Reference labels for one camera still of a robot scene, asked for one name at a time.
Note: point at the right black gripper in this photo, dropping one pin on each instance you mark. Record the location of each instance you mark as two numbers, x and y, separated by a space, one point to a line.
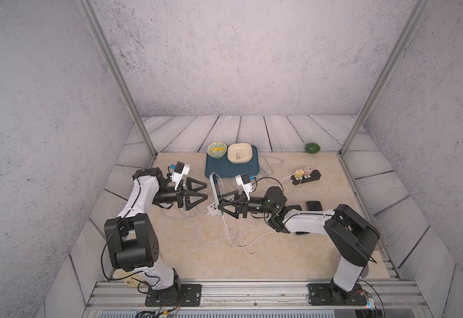
243 207

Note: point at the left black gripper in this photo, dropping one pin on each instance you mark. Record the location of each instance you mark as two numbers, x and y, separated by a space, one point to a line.
188 196

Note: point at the black smartphone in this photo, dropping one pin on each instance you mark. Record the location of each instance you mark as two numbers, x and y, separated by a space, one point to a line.
215 185

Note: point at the pink-cased smartphone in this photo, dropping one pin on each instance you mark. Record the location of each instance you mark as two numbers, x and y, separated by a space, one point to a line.
314 206

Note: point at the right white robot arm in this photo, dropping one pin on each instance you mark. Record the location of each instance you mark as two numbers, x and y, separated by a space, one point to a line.
354 237

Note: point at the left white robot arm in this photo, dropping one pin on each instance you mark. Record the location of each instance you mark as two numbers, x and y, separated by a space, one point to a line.
131 240

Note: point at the white power strip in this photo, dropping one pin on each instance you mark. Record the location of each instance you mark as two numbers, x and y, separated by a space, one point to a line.
213 211

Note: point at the dark blue mat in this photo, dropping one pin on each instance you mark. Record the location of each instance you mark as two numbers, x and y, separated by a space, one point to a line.
226 169

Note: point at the cream square bowl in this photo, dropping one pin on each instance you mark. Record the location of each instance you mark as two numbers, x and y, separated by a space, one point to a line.
240 153

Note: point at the small patterned bowl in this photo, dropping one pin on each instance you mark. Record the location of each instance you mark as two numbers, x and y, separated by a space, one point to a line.
217 149

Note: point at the pink charger plug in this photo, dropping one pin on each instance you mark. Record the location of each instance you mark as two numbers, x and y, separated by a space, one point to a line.
307 172

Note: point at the black power strip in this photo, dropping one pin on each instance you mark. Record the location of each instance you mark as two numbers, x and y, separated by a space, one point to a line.
315 176

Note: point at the green round fruit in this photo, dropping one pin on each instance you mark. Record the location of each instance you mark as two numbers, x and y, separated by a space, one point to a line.
312 148

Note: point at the yellow round plate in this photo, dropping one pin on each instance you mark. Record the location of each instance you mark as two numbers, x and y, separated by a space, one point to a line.
132 281

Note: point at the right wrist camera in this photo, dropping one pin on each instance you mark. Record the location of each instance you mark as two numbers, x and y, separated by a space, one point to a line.
244 181

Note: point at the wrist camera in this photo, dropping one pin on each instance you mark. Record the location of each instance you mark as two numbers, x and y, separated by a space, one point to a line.
179 170
244 181

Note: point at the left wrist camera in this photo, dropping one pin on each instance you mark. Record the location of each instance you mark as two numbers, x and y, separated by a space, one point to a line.
179 170

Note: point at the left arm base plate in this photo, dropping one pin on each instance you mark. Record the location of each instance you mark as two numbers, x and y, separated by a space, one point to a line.
185 295

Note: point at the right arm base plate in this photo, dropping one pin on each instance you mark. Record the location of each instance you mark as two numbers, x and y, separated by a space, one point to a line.
331 295

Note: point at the front aluminium rail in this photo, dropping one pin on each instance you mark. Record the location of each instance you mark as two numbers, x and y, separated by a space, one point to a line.
292 298

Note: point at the left aluminium frame post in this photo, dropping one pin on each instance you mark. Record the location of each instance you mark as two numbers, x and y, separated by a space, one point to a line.
113 67

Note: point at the aluminium frame post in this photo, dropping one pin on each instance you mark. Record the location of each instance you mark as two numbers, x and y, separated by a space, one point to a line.
113 67
414 19

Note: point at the right aluminium frame post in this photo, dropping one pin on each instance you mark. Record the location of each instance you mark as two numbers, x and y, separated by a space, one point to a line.
414 19

